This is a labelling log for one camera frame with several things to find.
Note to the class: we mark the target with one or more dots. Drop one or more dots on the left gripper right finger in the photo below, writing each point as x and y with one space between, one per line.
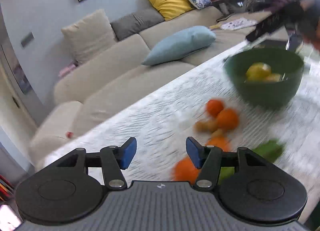
209 160

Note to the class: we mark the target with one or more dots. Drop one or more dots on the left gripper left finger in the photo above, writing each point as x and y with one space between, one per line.
112 160

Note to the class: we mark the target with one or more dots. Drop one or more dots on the orange mandarin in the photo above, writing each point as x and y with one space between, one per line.
185 171
227 119
220 142
214 107

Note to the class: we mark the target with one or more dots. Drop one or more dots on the small brown longan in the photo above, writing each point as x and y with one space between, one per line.
218 133
206 126

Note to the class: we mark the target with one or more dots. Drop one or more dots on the green cucumber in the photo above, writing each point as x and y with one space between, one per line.
270 150

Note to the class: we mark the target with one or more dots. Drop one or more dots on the large yellow-green pear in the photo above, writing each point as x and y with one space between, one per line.
258 71

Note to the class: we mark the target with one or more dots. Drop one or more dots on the yellow-green apple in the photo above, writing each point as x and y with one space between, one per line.
273 78

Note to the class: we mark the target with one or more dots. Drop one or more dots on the small red ball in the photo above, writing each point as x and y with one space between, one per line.
69 135

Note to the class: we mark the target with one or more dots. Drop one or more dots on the beige sofa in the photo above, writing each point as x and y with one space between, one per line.
116 79

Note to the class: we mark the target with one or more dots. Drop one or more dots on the green colander bowl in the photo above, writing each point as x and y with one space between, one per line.
268 95

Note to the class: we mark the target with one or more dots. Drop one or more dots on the pink item on sofa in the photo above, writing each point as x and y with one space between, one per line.
65 71

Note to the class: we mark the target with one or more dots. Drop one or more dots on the white door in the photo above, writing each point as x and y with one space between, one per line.
27 111

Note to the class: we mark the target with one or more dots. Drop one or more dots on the light blue cushion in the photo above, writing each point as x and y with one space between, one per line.
179 45

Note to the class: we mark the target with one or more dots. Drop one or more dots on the beige cushion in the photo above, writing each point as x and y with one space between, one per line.
89 36

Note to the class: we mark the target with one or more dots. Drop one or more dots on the grey cushion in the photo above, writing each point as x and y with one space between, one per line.
136 22

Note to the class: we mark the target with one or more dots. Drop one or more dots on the printed paper sheet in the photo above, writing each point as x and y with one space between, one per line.
238 24

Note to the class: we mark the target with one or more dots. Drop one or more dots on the black notebook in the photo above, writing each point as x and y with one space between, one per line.
274 22

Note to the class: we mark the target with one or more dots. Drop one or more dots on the yellow cushion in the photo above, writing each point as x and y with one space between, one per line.
171 9

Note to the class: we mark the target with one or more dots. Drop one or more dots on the grey wall switch panel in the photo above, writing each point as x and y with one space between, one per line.
27 39

